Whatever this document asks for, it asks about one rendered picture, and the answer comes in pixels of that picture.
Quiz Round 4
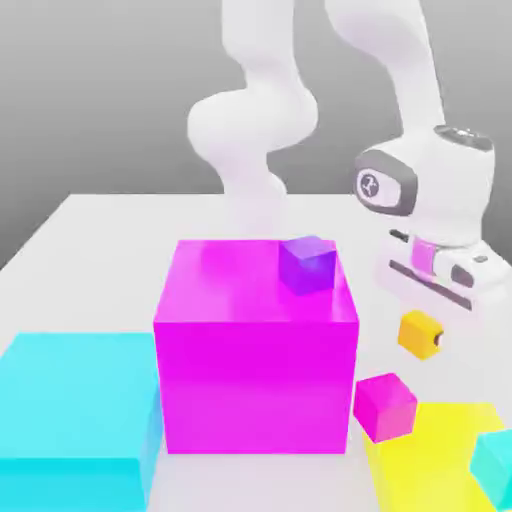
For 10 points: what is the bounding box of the large magenta box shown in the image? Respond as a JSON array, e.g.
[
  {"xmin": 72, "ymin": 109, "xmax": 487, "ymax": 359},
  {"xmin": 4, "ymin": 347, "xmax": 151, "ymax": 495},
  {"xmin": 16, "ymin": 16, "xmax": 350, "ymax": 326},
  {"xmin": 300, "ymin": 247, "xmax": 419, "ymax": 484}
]
[{"xmin": 152, "ymin": 238, "xmax": 360, "ymax": 456}]

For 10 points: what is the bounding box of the small pink cube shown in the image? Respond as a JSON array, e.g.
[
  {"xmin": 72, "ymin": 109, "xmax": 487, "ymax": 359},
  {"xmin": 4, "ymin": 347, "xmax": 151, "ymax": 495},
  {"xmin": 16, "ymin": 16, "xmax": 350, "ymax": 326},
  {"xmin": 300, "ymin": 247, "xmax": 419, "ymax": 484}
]
[{"xmin": 352, "ymin": 372, "xmax": 419, "ymax": 445}]

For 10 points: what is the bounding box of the large yellow box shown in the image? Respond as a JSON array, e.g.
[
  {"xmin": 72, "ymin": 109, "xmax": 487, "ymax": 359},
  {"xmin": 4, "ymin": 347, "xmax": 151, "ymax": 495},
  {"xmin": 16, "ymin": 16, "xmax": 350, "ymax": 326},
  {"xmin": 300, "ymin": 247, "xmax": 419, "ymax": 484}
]
[{"xmin": 361, "ymin": 401, "xmax": 512, "ymax": 512}]

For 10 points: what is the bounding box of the small orange cube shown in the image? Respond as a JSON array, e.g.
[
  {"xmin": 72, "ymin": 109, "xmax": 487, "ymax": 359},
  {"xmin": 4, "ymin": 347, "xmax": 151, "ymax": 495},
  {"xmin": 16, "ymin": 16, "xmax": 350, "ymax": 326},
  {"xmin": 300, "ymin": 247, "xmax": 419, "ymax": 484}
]
[{"xmin": 397, "ymin": 309, "xmax": 445, "ymax": 361}]

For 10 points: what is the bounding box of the small teal cube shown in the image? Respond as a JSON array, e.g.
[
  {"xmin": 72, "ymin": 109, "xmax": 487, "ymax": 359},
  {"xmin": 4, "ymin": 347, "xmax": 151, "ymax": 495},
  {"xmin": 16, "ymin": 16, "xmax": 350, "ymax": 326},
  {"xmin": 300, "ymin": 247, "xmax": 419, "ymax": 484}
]
[{"xmin": 469, "ymin": 429, "xmax": 512, "ymax": 512}]

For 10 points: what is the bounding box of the small purple cube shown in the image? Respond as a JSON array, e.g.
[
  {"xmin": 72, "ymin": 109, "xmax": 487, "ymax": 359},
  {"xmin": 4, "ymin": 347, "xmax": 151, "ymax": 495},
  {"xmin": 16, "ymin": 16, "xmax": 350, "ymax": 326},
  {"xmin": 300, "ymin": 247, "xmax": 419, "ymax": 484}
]
[{"xmin": 278, "ymin": 234, "xmax": 337, "ymax": 298}]

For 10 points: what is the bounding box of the large cyan box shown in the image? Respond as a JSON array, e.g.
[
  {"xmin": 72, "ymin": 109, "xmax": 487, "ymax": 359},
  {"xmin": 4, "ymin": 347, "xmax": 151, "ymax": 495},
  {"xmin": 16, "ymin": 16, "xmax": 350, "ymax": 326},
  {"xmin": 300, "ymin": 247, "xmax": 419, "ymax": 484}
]
[{"xmin": 0, "ymin": 331, "xmax": 164, "ymax": 512}]

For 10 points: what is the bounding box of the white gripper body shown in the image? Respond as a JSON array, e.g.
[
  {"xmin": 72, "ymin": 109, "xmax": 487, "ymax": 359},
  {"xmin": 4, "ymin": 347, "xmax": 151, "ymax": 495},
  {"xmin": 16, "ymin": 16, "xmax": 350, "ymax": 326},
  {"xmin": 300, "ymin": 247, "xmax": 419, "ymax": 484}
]
[{"xmin": 375, "ymin": 255, "xmax": 508, "ymax": 323}]

